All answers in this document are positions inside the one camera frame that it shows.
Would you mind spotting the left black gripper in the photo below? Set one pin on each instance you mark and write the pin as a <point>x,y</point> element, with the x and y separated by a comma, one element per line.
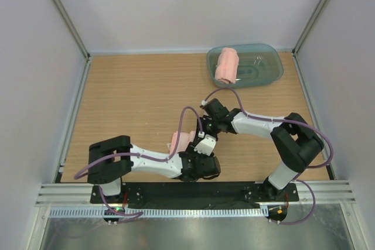
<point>190,151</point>

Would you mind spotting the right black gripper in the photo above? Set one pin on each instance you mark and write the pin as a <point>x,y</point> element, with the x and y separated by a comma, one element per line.
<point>203,120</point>

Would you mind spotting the coral pink printed towel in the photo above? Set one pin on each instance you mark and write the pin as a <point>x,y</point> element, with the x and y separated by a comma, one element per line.
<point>184,140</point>

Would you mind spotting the light pink towel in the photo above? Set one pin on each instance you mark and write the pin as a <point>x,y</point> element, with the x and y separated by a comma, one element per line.
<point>227,65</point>

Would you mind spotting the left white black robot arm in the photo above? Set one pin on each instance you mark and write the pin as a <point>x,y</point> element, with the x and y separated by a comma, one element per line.
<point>113,158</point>

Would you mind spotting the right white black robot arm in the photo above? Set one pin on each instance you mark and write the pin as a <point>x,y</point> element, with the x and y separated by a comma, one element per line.
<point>296,142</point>

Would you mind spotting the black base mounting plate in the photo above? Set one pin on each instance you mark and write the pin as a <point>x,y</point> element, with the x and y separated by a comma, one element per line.
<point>210,195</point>

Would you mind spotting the blue translucent plastic tub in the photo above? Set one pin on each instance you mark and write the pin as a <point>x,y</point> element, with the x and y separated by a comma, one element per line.
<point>259,65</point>

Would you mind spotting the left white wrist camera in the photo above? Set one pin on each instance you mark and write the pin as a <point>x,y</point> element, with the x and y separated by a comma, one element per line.
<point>206,145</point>

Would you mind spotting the white slotted cable duct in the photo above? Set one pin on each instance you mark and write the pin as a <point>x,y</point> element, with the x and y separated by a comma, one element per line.
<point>102,212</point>

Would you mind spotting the aluminium front rail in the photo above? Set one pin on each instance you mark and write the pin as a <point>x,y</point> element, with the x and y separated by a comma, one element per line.
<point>78,194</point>

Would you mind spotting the right aluminium frame post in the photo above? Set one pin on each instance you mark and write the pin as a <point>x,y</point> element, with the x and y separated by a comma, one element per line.
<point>318,10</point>

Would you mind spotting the aluminium frame post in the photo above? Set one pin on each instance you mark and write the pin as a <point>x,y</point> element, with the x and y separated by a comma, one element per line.
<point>318,10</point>
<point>71,28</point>

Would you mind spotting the left aluminium frame post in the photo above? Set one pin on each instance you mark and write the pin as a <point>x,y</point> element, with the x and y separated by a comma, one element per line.
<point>71,28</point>

